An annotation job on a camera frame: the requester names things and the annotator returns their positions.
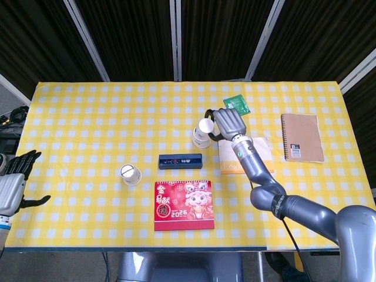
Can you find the red 2026 desk calendar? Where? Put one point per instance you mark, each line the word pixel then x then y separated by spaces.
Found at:
pixel 183 205

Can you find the dark blue rectangular box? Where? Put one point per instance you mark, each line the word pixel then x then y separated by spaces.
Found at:
pixel 180 161

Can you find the Lexicon orange white notepad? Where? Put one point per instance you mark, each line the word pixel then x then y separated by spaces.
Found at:
pixel 261 155

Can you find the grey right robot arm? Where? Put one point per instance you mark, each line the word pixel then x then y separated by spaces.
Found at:
pixel 308 211

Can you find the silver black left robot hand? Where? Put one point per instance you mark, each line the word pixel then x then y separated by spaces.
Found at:
pixel 10 191

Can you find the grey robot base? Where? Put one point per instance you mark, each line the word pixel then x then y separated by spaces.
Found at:
pixel 179 267

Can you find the black flat device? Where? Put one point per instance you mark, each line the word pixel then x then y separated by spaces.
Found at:
pixel 7 145

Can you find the white paper cup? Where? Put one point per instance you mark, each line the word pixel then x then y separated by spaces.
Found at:
pixel 201 140
pixel 206 125
pixel 130 174

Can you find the black fabric screen panel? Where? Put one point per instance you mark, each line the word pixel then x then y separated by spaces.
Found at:
pixel 317 38
pixel 38 38
pixel 362 123
pixel 126 38
pixel 223 38

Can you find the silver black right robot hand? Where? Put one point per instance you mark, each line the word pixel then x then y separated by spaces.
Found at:
pixel 230 123

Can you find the white black shoe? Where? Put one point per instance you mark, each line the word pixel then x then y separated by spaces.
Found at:
pixel 1 161

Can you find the green foil packet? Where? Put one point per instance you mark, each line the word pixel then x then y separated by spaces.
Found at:
pixel 238 102

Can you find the brown spiral notebook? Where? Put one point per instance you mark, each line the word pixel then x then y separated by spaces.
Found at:
pixel 302 138

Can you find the yellow checkered tablecloth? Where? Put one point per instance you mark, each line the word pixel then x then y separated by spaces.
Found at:
pixel 88 132

